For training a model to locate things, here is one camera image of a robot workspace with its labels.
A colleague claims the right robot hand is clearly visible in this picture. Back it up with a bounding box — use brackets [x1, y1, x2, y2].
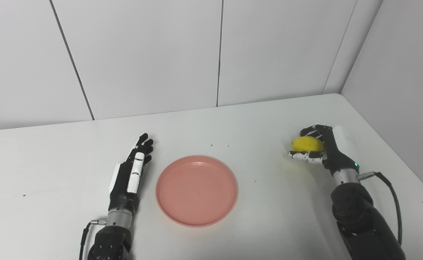
[288, 124, 360, 173]

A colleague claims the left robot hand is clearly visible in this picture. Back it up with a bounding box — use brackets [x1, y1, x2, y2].
[108, 133, 154, 216]

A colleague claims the yellow lemon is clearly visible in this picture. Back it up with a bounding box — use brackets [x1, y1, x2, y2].
[292, 136, 325, 153]

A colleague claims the pink round plate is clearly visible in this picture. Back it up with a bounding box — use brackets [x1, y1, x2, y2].
[155, 155, 239, 228]

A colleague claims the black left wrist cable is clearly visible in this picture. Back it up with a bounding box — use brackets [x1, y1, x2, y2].
[78, 219, 107, 260]

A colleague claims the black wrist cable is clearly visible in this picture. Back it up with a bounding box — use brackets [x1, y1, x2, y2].
[78, 219, 107, 260]
[356, 171, 403, 247]

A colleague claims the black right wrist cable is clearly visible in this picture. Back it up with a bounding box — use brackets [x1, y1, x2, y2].
[356, 171, 403, 247]

